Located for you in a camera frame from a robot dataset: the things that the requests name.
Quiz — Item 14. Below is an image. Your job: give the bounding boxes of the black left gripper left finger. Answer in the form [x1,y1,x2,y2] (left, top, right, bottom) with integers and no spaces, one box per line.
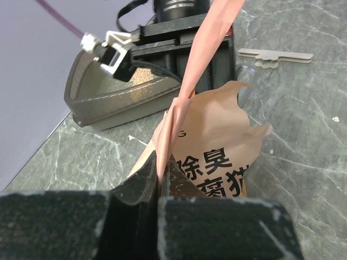
[1,153,157,259]

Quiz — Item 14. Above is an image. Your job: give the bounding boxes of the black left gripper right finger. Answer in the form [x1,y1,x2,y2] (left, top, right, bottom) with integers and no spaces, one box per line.
[157,159,303,259]

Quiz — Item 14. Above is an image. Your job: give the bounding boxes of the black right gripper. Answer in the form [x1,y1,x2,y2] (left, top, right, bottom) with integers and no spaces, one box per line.
[116,1,235,93]

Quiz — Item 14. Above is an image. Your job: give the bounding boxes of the orange cat litter bag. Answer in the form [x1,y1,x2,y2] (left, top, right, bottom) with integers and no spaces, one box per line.
[132,1,272,198]

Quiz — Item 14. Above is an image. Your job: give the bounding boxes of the white bag sealing clip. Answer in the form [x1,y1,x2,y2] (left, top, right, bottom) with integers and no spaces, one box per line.
[238,48,314,69]

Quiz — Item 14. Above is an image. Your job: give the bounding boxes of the clear plastic litter scoop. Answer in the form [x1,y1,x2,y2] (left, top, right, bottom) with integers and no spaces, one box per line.
[236,63,259,108]

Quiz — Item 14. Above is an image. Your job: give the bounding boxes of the beige cat litter pile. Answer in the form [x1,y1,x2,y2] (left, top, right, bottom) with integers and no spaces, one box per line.
[129,68,154,86]

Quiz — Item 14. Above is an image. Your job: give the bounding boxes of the grey plastic litter box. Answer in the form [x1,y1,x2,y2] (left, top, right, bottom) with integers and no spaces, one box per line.
[64,51,180,130]

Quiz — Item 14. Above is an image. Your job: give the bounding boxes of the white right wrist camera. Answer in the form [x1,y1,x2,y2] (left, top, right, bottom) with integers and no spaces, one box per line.
[80,31,136,82]

